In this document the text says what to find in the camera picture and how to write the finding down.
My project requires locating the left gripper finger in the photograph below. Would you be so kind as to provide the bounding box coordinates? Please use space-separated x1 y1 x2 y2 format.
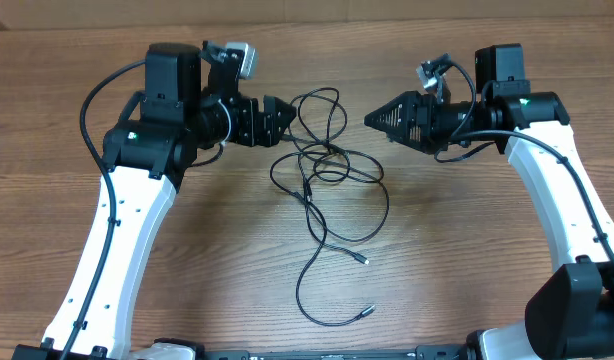
259 117 294 147
263 95 297 123

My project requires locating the black cable bundle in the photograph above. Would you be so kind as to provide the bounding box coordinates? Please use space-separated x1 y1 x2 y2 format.
269 87 391 328

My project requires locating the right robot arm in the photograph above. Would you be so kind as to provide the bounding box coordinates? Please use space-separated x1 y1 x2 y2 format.
364 44 614 359

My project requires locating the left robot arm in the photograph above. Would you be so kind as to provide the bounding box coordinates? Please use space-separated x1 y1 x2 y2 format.
14 42 296 359

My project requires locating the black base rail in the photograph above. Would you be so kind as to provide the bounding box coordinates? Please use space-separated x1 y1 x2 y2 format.
124 338 482 360

